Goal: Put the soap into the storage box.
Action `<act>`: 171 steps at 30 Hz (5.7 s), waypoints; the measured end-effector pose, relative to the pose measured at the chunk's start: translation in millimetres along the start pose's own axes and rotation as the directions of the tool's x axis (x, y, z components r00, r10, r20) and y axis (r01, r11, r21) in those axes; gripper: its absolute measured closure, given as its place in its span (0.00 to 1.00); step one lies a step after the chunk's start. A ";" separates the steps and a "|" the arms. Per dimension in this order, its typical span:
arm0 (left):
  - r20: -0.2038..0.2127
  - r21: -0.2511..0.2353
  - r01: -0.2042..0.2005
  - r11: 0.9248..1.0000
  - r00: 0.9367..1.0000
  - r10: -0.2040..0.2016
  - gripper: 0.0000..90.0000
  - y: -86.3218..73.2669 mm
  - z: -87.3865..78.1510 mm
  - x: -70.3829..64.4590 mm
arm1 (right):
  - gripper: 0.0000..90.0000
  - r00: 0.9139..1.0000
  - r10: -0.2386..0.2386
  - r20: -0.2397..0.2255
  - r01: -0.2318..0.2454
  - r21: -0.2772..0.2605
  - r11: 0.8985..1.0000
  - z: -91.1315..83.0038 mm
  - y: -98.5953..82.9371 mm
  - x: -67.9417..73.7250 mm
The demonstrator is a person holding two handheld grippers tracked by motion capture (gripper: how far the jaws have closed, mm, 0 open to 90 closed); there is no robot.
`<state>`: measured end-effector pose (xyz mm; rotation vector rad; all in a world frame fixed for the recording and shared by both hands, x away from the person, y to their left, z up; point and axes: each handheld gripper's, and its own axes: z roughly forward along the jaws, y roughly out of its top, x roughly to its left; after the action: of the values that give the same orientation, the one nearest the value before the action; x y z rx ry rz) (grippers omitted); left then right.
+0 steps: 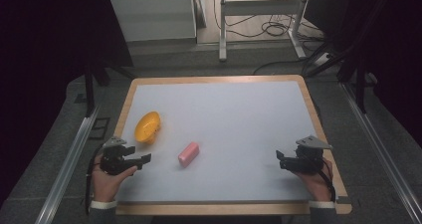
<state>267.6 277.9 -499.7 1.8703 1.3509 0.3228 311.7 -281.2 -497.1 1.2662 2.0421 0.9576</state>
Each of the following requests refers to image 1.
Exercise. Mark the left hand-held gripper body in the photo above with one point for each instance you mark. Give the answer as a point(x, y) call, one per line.
point(112, 162)

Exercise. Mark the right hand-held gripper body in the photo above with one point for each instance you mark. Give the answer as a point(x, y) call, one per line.
point(310, 159)

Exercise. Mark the yellow plastic bowl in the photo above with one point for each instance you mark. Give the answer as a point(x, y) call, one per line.
point(147, 126)

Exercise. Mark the pink soap bar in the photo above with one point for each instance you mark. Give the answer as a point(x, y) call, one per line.
point(189, 154)

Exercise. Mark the person's left hand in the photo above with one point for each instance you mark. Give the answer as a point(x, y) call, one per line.
point(106, 185)

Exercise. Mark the person's right hand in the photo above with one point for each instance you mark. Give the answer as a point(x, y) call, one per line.
point(318, 185)

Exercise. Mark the white table mat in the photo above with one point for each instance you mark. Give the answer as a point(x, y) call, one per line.
point(232, 124)

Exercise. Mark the black metal stand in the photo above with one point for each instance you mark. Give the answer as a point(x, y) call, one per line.
point(89, 91)
point(360, 88)

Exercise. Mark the wooden table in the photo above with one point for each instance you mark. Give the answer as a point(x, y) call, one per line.
point(215, 209)

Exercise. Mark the white power strip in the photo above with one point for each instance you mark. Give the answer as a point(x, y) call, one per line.
point(322, 59)

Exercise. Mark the white cabinet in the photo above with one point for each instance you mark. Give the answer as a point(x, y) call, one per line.
point(152, 16)

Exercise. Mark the black floor bracket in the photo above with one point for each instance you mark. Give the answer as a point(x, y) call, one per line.
point(99, 128)

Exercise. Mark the aluminium rail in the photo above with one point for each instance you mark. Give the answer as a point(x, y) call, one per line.
point(381, 157)
point(66, 171)

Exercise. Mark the white desk frame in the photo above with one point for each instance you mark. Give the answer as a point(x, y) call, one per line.
point(262, 7)

